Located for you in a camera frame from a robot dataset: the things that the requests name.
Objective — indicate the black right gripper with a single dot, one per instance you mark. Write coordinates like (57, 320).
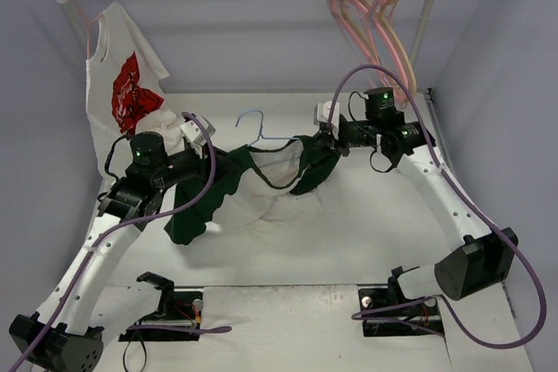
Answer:
(332, 136)

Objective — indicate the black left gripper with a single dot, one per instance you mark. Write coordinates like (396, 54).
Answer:
(214, 161)

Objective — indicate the white and green t-shirt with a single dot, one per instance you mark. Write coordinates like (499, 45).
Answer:
(251, 185)

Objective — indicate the light blue wire hanger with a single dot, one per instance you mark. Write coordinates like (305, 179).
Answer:
(266, 137)

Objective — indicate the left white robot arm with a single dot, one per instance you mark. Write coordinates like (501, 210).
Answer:
(70, 329)

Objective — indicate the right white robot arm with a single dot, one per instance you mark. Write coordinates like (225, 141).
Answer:
(478, 257)

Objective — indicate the white t-shirt red print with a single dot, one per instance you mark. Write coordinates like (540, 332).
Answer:
(123, 94)

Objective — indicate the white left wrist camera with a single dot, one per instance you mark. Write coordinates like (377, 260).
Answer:
(192, 130)

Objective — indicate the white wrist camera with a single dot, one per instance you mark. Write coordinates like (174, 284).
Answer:
(326, 112)
(192, 130)

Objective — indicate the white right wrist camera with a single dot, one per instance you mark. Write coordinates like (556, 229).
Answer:
(326, 112)

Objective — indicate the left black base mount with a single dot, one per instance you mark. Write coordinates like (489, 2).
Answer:
(177, 307)

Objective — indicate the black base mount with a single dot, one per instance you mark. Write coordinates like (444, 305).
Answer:
(385, 312)
(177, 307)

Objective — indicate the pink wire hanger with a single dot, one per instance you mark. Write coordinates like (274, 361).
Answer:
(88, 23)

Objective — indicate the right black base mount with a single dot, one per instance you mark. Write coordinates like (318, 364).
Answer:
(385, 312)

